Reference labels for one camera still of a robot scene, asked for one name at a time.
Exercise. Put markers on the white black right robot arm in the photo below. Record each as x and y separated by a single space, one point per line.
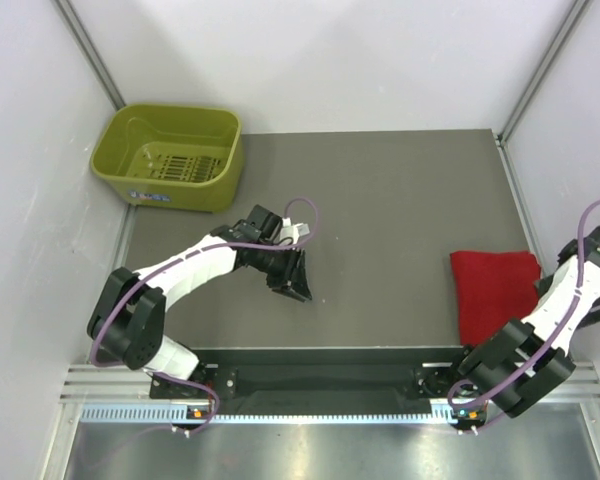
527 358

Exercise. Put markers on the slotted grey cable duct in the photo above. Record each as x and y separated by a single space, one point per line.
183 414

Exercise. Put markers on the aluminium frame rail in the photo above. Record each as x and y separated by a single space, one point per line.
85 383

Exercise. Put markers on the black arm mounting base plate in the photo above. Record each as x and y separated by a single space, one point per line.
328 380

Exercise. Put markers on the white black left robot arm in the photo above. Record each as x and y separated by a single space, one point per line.
127 324

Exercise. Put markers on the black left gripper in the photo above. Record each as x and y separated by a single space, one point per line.
283 279

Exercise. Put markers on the olive green plastic basket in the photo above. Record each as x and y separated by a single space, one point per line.
172 156

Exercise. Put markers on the red t shirt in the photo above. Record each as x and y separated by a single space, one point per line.
491 289

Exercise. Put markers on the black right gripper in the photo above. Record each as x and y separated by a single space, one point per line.
542 285

